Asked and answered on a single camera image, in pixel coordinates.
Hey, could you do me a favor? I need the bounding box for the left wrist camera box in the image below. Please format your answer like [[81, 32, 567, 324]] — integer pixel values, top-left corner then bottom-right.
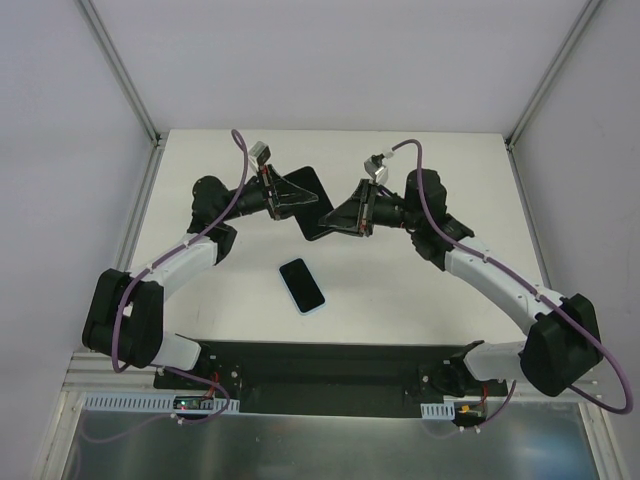
[[248, 141, 271, 170]]

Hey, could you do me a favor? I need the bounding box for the white cable duct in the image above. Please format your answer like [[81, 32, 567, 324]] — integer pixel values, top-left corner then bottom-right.
[[84, 393, 240, 415], [420, 401, 456, 421]]

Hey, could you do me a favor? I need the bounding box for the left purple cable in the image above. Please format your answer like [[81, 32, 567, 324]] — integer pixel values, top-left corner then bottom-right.
[[113, 128, 251, 374]]

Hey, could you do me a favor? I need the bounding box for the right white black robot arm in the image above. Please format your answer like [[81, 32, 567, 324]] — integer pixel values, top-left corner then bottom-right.
[[319, 169, 603, 397]]

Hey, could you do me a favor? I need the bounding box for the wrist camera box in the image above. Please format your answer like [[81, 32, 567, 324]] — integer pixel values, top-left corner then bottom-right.
[[364, 152, 393, 185], [248, 141, 271, 170]]

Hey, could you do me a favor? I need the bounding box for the blue-cased smartphone on table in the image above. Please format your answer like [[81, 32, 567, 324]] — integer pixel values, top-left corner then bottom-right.
[[278, 258, 326, 315]]

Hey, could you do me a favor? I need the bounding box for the right white cable duct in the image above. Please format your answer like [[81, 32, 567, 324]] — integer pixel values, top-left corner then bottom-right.
[[420, 401, 456, 421]]

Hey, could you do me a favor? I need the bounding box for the shiny metal front panel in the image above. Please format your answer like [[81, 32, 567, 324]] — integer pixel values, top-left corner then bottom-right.
[[63, 402, 598, 479]]

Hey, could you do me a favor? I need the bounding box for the aluminium front rail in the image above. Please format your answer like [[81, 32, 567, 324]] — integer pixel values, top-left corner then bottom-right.
[[63, 352, 156, 390]]

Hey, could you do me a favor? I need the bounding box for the black phone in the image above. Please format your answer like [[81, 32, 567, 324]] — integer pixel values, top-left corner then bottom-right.
[[280, 165, 339, 242]]

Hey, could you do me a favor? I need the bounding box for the left white cable duct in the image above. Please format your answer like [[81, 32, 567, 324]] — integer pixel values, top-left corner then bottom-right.
[[84, 393, 240, 415]]

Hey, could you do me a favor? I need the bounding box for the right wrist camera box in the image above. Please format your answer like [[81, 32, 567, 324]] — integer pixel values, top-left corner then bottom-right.
[[364, 152, 393, 185]]

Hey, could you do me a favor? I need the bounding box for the aluminium frame post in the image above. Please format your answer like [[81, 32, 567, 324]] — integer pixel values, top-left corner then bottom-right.
[[74, 0, 163, 147], [504, 0, 604, 149]]

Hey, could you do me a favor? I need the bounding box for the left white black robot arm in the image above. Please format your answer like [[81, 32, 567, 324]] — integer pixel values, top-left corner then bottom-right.
[[82, 164, 322, 389]]

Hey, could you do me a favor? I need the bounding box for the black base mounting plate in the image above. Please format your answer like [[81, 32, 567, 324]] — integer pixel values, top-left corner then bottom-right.
[[153, 341, 508, 418]]

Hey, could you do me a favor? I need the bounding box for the right aluminium frame post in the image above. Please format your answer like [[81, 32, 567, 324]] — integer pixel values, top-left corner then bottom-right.
[[504, 0, 604, 149]]

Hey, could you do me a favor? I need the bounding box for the left aluminium frame post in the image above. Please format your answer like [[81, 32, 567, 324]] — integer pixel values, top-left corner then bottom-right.
[[74, 0, 163, 147]]

